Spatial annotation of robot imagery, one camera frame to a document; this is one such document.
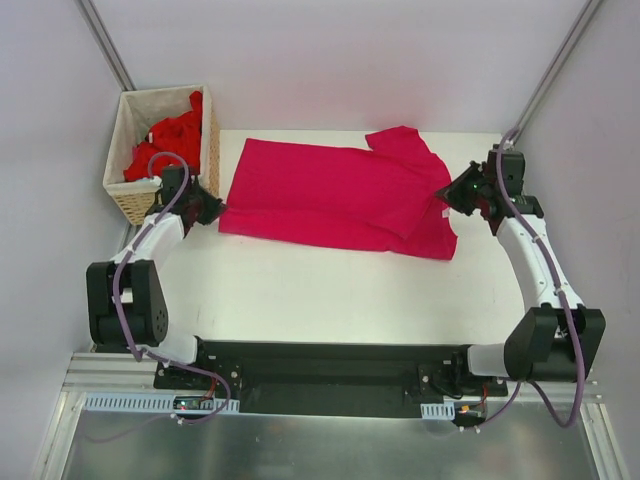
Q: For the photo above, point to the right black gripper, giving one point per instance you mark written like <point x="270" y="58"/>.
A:
<point x="460" y="189"/>

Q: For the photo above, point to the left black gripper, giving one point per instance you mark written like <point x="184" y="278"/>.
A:
<point x="205" y="206"/>

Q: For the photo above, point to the magenta t shirt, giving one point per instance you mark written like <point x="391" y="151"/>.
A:
<point x="381" y="198"/>

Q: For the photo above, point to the wicker laundry basket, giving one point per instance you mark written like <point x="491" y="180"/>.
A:
<point x="137" y="112"/>

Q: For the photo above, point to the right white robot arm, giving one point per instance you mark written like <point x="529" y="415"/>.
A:
<point x="558" y="337"/>

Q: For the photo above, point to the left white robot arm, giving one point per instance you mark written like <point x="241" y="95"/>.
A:
<point x="126" y="305"/>

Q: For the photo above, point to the red t shirt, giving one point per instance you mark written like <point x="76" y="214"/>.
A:
<point x="179" y="135"/>

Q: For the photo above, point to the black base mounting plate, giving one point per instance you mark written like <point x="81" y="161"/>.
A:
<point x="320" y="379"/>

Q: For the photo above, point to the right white cable duct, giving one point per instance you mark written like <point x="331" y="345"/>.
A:
<point x="445" y="411"/>

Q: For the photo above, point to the white cable duct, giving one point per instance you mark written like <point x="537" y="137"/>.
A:
<point x="445" y="411"/>
<point x="158" y="403"/>

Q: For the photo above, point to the right aluminium frame post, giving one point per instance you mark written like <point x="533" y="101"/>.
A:
<point x="571" y="40"/>

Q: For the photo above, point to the aluminium frame post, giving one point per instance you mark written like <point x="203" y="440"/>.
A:
<point x="571" y="40"/>
<point x="105" y="43"/>

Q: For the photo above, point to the left white cable duct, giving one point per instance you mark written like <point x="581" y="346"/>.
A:
<point x="158" y="403"/>

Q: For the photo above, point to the left aluminium frame post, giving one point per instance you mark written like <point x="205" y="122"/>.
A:
<point x="105" y="43"/>

